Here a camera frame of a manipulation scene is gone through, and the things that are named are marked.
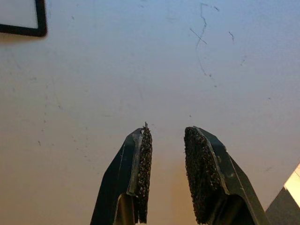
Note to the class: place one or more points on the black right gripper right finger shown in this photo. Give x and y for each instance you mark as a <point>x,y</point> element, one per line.
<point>211,178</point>

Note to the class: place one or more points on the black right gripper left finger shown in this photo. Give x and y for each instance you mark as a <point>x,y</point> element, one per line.
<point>131,168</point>

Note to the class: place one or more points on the black framed white sheet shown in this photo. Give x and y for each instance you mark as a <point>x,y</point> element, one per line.
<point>42,21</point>

